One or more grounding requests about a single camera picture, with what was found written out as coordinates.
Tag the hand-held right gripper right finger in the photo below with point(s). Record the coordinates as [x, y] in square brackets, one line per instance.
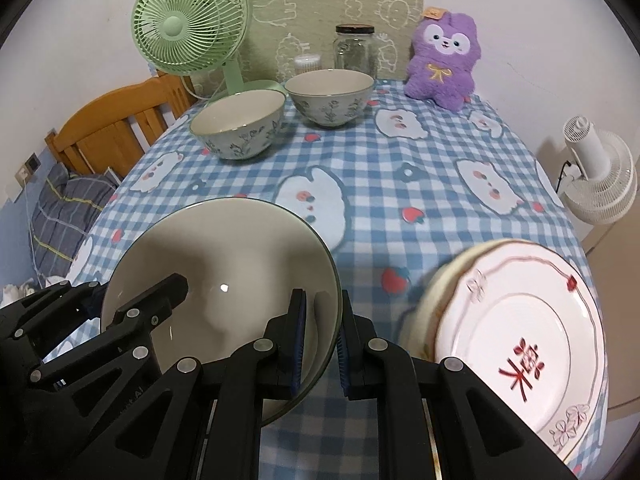
[345, 360]

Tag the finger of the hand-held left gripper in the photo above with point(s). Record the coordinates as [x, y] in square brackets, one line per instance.
[160, 295]
[92, 307]

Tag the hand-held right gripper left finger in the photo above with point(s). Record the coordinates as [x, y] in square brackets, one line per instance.
[297, 340]

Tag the floral ceramic bowl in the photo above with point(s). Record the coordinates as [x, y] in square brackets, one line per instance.
[330, 87]
[200, 260]
[235, 115]

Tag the cream plate with yellow flowers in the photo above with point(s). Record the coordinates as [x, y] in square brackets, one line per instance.
[425, 320]

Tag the white plate with red rim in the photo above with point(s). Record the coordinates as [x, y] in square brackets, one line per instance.
[525, 320]

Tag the white cloth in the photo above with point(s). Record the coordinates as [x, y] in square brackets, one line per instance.
[15, 292]

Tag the grey striped pillow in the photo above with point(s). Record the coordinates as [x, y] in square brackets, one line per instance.
[65, 210]

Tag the wooden bed headboard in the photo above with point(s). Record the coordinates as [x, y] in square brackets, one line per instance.
[100, 115]

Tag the blue checkered tablecloth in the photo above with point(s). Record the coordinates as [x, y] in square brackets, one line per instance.
[400, 160]

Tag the cotton swab container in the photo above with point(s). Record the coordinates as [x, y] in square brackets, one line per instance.
[307, 65]

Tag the green desk fan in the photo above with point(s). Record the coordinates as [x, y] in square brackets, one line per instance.
[190, 20]

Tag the beige panel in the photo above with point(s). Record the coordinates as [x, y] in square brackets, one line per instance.
[620, 310]

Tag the glass jar with black lid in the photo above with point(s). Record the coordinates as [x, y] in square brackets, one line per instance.
[355, 52]

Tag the purple plush toy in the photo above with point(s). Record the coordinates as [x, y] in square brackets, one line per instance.
[440, 75]

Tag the white fan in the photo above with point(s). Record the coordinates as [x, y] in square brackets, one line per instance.
[600, 180]

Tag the green printed mat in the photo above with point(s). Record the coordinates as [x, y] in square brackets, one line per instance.
[300, 5]

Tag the wall socket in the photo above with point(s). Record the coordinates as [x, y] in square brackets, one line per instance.
[26, 170]

